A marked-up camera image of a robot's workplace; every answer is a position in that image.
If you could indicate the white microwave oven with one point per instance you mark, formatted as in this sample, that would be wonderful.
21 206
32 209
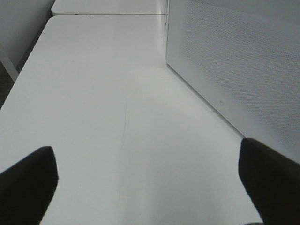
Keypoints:
165 11

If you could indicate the white microwave door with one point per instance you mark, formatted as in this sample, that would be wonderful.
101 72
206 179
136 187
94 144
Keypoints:
243 57

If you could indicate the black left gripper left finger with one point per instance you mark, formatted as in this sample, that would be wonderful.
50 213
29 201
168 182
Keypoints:
27 188

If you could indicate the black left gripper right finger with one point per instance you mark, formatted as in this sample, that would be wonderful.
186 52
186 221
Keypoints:
272 181

